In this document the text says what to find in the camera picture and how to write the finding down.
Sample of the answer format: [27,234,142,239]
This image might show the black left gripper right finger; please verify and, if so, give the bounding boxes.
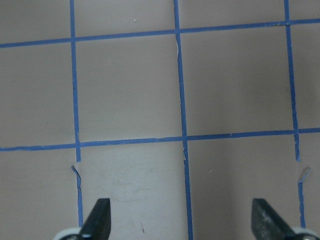
[250,198,296,240]

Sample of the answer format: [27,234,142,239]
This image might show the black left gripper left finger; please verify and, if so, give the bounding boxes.
[78,198,111,240]

